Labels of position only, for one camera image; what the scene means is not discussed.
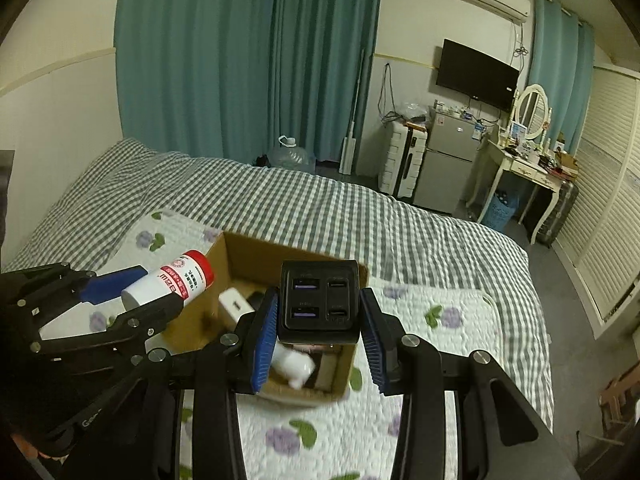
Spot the white charger cube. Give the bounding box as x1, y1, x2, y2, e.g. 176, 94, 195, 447
218, 287, 254, 330

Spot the white bottle red cap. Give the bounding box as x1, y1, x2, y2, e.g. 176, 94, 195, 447
120, 250, 215, 311

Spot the white handheld device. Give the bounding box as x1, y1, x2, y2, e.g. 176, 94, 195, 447
271, 342, 316, 390

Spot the black multi-port charger block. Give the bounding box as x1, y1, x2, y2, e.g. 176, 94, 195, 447
277, 260, 360, 344

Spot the white floral quilt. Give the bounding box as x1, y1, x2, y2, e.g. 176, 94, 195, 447
39, 209, 507, 480

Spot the white louvered wardrobe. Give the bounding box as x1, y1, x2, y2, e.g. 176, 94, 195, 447
553, 64, 639, 339

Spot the grey checked bedsheet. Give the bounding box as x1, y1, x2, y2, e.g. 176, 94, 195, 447
6, 139, 554, 422

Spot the clear water jug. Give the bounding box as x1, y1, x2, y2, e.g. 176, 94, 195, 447
267, 136, 314, 174

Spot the blue laundry basket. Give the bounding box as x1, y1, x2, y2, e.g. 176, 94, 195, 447
482, 190, 520, 232

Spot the dark suitcase under desk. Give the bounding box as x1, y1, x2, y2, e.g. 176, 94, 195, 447
536, 181, 579, 247

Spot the teal curtain left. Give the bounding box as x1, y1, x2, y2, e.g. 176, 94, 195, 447
114, 0, 380, 162

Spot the teal curtain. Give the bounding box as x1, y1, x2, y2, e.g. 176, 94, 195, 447
528, 0, 596, 154
114, 0, 380, 162

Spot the white floor mop pole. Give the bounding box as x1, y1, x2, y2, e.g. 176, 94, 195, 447
338, 50, 366, 176

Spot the white vanity desk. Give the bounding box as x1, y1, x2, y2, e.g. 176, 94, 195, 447
465, 138, 563, 245

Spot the white suitcase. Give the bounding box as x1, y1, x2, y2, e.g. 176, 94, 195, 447
378, 122, 428, 200

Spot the grey mini fridge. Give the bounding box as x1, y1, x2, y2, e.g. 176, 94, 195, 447
413, 112, 480, 214

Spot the oval vanity mirror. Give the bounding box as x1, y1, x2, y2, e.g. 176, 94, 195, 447
509, 84, 551, 140

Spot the teal curtain right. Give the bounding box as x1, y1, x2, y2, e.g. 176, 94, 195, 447
528, 0, 596, 154

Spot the black wall television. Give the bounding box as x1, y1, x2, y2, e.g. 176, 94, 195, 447
436, 39, 520, 112

